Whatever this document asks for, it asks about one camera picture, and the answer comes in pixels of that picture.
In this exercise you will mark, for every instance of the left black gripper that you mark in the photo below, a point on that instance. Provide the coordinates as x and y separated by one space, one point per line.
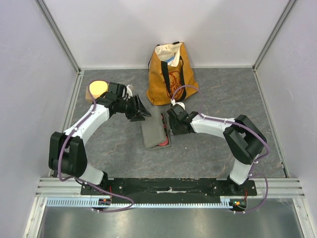
143 111

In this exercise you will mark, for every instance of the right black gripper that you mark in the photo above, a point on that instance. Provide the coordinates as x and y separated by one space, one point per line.
180 121

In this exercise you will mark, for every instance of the grey plastic tool case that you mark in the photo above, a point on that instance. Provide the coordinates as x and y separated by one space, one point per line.
152 129

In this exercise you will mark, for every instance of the red tape measure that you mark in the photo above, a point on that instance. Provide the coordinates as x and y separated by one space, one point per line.
165 143

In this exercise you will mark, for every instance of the red utility knife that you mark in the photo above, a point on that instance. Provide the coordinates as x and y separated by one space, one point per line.
163 121

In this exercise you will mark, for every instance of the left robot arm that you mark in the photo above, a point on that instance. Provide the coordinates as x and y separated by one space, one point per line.
67 153

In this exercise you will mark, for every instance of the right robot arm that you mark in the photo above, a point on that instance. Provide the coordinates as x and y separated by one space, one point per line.
243 138

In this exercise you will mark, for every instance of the yellow tote bag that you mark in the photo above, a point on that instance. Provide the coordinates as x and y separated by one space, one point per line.
170 75

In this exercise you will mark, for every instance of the wooden block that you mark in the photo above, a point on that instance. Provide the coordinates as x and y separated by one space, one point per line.
89 96

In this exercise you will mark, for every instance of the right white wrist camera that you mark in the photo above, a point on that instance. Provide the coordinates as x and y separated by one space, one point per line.
182 105

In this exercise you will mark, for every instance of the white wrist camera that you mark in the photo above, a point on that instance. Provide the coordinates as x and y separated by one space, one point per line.
129 91
182 105

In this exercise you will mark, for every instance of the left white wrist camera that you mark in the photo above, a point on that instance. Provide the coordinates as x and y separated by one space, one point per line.
129 91

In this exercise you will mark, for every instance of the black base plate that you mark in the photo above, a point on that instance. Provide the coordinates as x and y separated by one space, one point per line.
178 189

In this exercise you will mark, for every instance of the grey cable duct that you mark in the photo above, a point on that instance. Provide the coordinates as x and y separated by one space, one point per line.
97 202

